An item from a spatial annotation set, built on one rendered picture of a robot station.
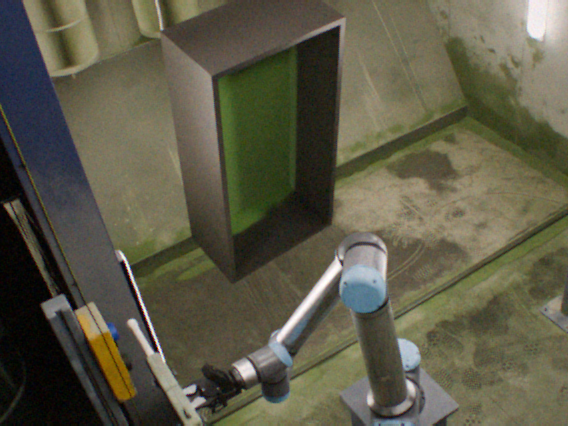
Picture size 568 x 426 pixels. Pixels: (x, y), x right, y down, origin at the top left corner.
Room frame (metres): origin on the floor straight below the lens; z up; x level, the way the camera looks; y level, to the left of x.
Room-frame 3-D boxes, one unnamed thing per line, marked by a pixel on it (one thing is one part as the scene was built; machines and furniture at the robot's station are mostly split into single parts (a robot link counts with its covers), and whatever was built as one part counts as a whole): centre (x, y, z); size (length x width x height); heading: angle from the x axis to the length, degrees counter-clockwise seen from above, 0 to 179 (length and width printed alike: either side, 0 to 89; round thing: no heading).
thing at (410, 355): (1.43, -0.28, 0.83); 0.17 x 0.15 x 0.18; 165
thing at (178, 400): (1.34, 0.45, 1.05); 0.49 x 0.05 x 0.23; 25
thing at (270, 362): (1.36, 0.13, 1.06); 0.12 x 0.09 x 0.10; 116
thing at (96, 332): (1.18, 0.51, 1.42); 0.12 x 0.06 x 0.26; 25
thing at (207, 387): (1.29, 0.28, 1.06); 0.12 x 0.08 x 0.09; 116
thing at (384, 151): (3.42, -0.12, 0.11); 2.70 x 0.02 x 0.13; 115
